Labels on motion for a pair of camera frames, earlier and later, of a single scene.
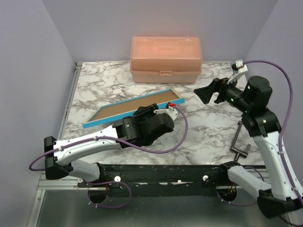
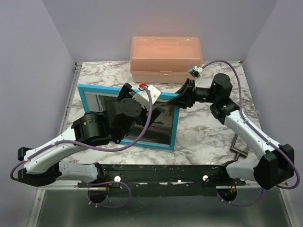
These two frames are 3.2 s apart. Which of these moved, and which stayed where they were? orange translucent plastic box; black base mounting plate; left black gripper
Moved: left black gripper
Stayed: black base mounting plate; orange translucent plastic box
